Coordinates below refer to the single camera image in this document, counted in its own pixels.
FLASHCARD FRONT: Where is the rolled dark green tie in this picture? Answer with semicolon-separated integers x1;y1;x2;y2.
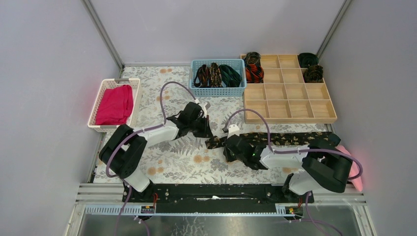
298;53;319;68

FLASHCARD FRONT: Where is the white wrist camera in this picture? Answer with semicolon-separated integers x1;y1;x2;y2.
194;99;210;117
226;124;240;139

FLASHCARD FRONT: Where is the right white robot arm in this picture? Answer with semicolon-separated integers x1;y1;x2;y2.
224;135;353;203

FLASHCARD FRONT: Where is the rolled dark striped tie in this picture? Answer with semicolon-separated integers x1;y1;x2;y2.
243;52;261;66

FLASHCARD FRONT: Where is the brown striped tie in basket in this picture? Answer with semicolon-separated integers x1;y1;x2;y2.
193;64;210;88

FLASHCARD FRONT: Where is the white plastic basket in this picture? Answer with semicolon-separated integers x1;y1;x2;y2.
88;78;143;132

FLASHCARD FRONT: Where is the rolled orange black tie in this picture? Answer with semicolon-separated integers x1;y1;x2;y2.
245;64;264;84

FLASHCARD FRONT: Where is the floral table mat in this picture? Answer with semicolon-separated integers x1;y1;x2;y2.
93;66;341;185

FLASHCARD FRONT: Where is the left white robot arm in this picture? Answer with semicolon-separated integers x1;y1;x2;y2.
99;102;213;202

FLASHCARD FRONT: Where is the pink cloth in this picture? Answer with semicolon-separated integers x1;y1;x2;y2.
336;145;363;192

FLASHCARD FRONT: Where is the dark floral necktie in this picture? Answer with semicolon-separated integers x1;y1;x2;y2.
205;132;341;149

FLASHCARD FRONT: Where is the wooden compartment tray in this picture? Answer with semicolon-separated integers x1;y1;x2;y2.
243;55;337;124

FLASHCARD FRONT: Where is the brown patterned tie in basket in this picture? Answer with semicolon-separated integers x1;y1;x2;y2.
209;62;222;88

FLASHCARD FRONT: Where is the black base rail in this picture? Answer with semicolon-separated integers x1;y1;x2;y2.
122;183;314;213

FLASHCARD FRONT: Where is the red folded cloth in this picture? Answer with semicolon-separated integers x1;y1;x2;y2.
95;85;134;125

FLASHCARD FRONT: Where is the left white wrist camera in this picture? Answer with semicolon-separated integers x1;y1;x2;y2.
194;99;210;117

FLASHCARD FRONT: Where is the blue plastic basket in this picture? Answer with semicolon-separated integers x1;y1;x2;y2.
189;59;247;97

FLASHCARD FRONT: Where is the rolled olive patterned tie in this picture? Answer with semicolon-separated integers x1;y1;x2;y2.
303;64;324;83

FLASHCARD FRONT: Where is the grey slotted cable duct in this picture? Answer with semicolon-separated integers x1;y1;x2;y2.
85;205;299;217

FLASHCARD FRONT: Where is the dark green tie in basket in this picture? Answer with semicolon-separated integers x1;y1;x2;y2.
219;64;241;88

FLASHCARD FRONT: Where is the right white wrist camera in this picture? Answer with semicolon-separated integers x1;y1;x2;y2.
226;124;240;139

